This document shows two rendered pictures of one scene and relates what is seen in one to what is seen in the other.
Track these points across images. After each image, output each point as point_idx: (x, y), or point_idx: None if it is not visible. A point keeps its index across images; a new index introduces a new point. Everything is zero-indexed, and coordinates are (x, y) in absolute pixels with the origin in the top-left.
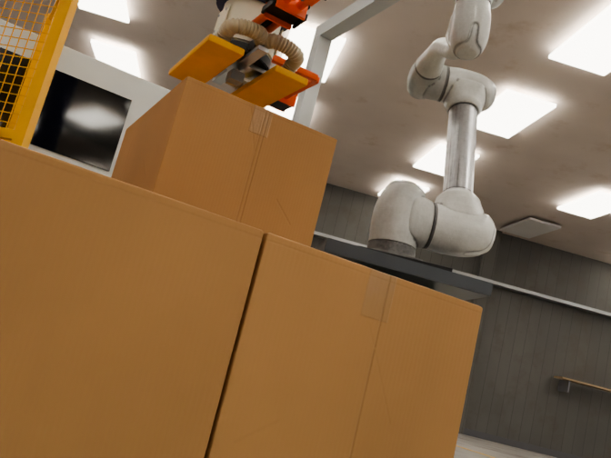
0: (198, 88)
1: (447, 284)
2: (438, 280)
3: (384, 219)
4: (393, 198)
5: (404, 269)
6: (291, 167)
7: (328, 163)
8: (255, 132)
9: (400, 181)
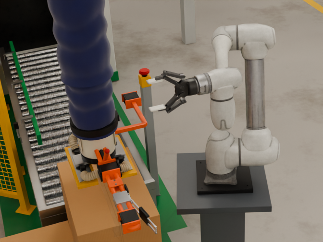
0: (84, 237)
1: (246, 212)
2: (241, 211)
3: (210, 163)
4: (213, 153)
5: (221, 212)
6: (141, 237)
7: (158, 225)
8: (118, 235)
9: (215, 139)
